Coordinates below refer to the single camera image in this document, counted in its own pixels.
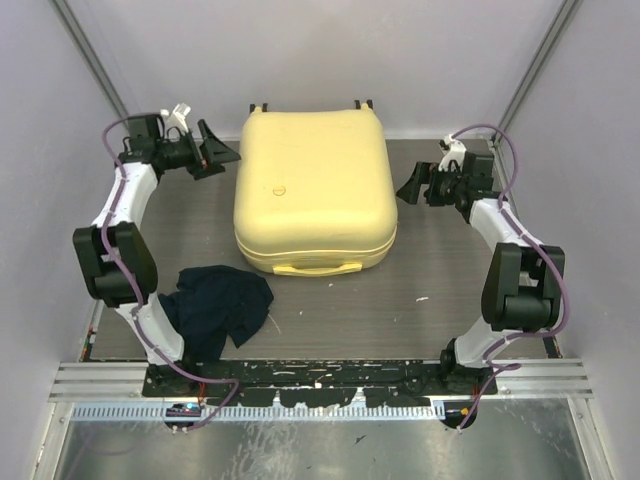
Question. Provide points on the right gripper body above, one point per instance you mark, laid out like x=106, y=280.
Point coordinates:
x=444, y=187

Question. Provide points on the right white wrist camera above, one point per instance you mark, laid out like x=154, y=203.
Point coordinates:
x=452, y=150

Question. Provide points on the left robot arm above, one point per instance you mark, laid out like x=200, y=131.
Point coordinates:
x=115, y=262

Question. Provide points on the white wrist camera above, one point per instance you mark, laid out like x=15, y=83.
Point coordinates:
x=176, y=118
x=452, y=150

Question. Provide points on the dark navy garment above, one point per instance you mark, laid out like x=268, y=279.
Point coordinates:
x=215, y=303

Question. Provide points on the aluminium frame rail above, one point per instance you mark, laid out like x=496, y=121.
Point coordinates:
x=102, y=381

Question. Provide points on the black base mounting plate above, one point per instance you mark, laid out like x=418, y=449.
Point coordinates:
x=323, y=383

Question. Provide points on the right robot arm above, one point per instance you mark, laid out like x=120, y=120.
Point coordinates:
x=522, y=295

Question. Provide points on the yellow hard-shell suitcase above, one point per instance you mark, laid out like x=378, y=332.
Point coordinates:
x=314, y=192

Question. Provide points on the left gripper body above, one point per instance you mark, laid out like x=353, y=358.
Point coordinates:
x=183, y=153

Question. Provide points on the white slotted cable duct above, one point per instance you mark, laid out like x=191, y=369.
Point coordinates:
x=167, y=411

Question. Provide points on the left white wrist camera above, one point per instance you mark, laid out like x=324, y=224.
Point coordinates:
x=176, y=118

